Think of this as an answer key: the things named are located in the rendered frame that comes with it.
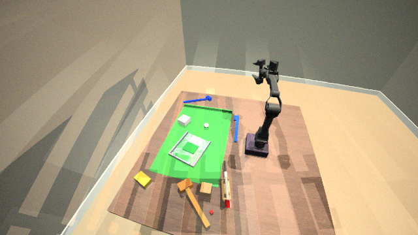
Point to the white cube block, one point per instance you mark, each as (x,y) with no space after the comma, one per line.
(184,120)

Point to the yellow block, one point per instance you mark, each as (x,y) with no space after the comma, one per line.
(143,179)

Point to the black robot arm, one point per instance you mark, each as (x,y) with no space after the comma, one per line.
(271,110)

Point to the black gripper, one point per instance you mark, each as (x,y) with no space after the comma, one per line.
(262,72)

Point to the green flat mat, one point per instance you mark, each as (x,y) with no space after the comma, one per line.
(208,168)

